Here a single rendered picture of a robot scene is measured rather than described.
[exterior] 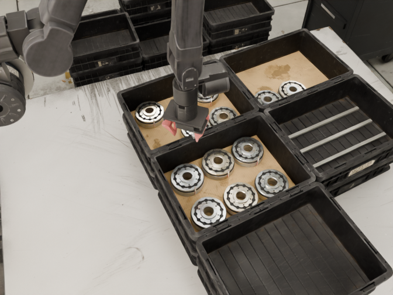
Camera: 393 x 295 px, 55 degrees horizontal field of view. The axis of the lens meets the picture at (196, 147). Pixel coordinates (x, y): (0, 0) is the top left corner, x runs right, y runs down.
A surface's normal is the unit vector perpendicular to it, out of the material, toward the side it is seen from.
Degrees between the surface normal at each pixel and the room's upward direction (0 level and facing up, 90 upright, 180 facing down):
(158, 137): 0
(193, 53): 89
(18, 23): 1
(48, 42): 89
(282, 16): 0
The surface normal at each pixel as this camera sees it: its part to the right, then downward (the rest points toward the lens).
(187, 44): 0.29, 0.59
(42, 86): 0.00, -0.60
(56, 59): 0.34, 0.73
